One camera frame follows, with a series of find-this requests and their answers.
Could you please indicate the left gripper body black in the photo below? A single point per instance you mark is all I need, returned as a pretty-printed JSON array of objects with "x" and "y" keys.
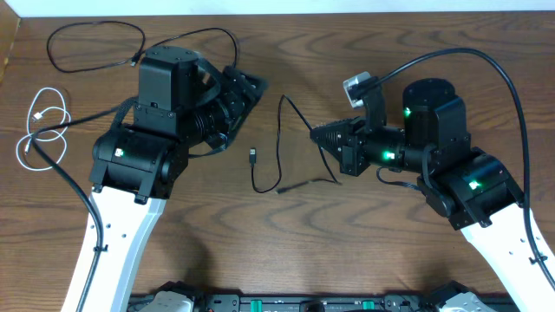
[{"x": 240, "y": 99}]

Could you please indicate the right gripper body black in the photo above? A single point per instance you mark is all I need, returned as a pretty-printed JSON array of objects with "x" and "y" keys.
[{"x": 357, "y": 157}]

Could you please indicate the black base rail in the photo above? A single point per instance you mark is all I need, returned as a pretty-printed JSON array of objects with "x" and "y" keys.
[{"x": 237, "y": 303}]

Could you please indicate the cardboard box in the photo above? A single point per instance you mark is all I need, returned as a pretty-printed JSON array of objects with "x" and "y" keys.
[{"x": 10, "y": 22}]

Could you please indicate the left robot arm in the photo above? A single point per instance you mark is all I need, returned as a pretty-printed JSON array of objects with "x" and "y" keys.
[{"x": 182, "y": 101}]

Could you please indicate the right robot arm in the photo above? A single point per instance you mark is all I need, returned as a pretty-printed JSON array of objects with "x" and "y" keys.
[{"x": 469, "y": 187}]

